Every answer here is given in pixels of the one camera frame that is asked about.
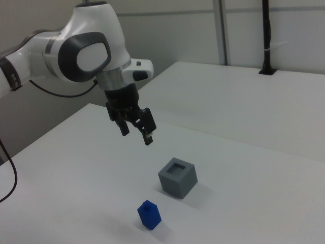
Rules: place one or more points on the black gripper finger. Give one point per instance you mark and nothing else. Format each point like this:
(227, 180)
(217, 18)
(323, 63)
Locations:
(147, 122)
(124, 129)

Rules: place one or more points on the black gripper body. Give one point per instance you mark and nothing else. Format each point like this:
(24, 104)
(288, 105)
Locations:
(123, 97)

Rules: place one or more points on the blue block with knob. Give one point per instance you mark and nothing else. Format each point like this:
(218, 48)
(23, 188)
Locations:
(149, 216)

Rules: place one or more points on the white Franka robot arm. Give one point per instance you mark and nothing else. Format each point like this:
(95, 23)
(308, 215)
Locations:
(83, 28)

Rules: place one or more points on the grey hollow cuboid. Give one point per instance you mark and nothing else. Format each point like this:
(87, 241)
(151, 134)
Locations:
(177, 181)

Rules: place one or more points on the black pole with base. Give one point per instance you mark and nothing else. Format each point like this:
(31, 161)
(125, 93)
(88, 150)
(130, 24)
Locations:
(266, 30)

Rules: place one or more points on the grey partition post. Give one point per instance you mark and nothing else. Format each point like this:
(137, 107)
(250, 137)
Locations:
(223, 30)

